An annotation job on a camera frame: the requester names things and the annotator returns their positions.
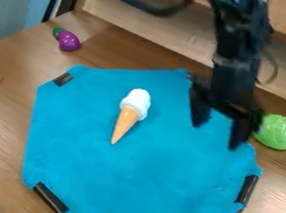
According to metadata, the green toy cabbage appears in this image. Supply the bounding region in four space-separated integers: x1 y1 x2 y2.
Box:
248 110 286 152

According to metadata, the blue cloth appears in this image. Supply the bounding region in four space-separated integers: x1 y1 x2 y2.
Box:
15 47 278 213

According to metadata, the toy ice cream cone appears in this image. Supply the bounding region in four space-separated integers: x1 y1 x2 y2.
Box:
108 84 155 150

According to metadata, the purple toy eggplant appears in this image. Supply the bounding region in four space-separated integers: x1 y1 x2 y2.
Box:
48 25 86 55

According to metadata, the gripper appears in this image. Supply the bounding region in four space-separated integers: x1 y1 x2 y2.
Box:
180 49 272 155

